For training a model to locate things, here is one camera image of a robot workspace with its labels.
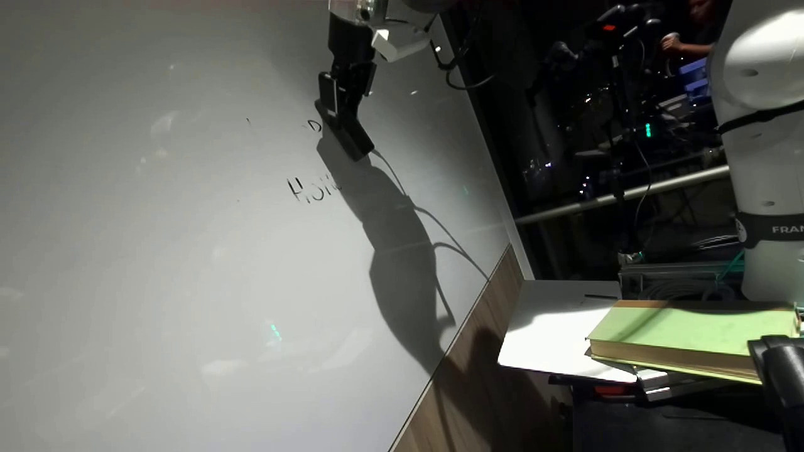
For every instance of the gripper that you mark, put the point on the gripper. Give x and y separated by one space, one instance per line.
348 39

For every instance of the black whiteboard eraser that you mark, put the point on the black whiteboard eraser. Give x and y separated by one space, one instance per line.
348 135

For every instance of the whiteboard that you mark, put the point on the whiteboard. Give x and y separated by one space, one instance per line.
188 251

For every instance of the metal railing bar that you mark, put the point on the metal railing bar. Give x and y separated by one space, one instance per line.
628 194

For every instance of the white sheet of paper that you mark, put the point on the white sheet of paper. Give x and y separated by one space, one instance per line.
549 326

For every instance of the person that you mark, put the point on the person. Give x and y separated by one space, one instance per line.
691 37

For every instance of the blue bin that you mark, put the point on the blue bin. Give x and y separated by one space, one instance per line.
696 76

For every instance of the green hardcover book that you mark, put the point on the green hardcover book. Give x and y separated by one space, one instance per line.
691 333

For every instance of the camera on tripod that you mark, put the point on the camera on tripod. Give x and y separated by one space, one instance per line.
619 56

